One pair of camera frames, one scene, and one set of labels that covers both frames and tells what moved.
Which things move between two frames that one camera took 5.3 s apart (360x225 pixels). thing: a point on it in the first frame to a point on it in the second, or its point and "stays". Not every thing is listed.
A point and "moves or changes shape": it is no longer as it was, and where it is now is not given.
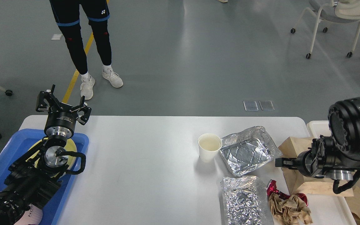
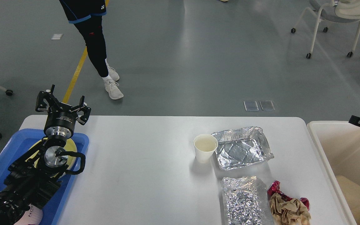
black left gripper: [61, 124] stays
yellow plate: [68, 146] stays
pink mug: [33, 216] stays
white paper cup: [209, 144] moves or changes shape
